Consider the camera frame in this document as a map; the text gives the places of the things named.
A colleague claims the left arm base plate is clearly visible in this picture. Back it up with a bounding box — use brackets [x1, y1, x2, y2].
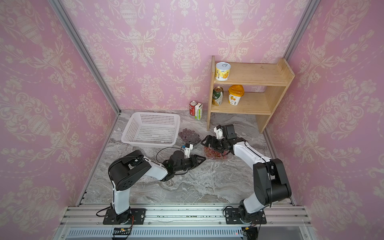
[103, 208, 146, 226]

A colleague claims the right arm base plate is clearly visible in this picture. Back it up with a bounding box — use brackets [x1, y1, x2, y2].
[223, 206, 267, 225]

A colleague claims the wooden shelf unit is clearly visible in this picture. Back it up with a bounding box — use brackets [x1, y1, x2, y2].
[207, 56, 295, 134]

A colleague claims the green drink can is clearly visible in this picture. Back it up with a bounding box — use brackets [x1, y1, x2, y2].
[212, 87, 224, 106]

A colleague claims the yellow lidded cup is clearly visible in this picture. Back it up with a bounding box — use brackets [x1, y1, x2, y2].
[228, 85, 245, 106]

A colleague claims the black grape bunch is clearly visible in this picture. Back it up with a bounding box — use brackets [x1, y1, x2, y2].
[190, 132, 201, 146]

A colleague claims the red soda can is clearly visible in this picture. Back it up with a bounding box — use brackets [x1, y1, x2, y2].
[189, 101, 198, 116]

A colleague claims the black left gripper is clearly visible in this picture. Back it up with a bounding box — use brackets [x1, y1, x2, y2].
[173, 154, 207, 173]

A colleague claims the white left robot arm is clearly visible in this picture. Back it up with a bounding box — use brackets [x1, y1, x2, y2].
[108, 150, 206, 224]

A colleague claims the aluminium rail frame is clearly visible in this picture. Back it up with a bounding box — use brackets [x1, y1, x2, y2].
[55, 202, 315, 240]

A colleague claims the dark red grape bunch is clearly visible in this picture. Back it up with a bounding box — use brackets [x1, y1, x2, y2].
[179, 129, 195, 144]

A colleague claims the green white carton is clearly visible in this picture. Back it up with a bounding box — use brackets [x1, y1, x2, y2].
[195, 103, 203, 120]

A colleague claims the white perforated plastic basket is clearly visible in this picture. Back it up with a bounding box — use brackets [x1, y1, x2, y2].
[121, 112, 181, 148]

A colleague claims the yellow can white lid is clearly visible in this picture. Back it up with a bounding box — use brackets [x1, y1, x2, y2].
[215, 62, 231, 82]

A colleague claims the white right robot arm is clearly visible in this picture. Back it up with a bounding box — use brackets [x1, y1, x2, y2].
[201, 136, 292, 223]

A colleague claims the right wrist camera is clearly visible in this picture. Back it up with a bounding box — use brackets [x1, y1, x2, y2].
[214, 124, 238, 140]

